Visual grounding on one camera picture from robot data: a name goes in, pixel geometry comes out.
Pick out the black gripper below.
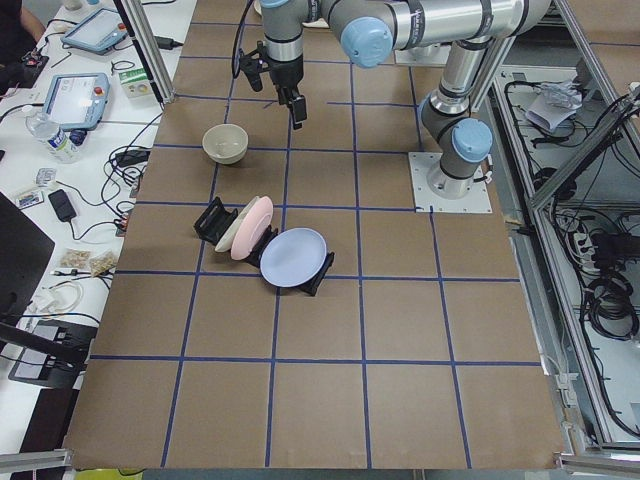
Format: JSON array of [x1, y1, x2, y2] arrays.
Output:
[[269, 55, 307, 130]]

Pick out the blue plate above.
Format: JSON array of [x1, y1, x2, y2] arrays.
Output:
[[260, 227, 327, 287]]

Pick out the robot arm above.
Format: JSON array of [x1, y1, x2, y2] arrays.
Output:
[[254, 0, 549, 199]]

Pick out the pink plate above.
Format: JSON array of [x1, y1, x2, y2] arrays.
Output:
[[231, 196, 274, 260]]

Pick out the black plate rack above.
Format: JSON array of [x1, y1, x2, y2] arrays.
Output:
[[194, 198, 335, 296]]

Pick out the cream white plate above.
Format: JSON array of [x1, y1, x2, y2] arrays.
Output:
[[215, 196, 260, 252]]

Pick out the cream ceramic bowl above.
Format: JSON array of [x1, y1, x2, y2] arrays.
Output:
[[202, 124, 249, 165]]

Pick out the green white box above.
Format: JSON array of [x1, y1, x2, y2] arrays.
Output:
[[118, 68, 152, 99]]

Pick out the far teach pendant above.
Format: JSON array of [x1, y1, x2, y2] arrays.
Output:
[[61, 8, 128, 55]]

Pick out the teach pendant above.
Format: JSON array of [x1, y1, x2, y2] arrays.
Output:
[[43, 73, 110, 131], [61, 8, 128, 55]]

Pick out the near teach pendant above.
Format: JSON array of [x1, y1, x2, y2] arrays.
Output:
[[43, 73, 110, 131]]

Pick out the plastic water bottle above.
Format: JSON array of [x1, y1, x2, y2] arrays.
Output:
[[25, 111, 80, 164]]

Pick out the black power adapter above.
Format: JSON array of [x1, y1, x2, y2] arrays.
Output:
[[48, 189, 77, 222]]

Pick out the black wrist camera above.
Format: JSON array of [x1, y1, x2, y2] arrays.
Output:
[[239, 41, 271, 92]]

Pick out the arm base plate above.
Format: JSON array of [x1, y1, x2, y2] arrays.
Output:
[[408, 152, 492, 214]]

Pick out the aluminium frame post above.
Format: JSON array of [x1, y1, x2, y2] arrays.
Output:
[[113, 0, 175, 105]]

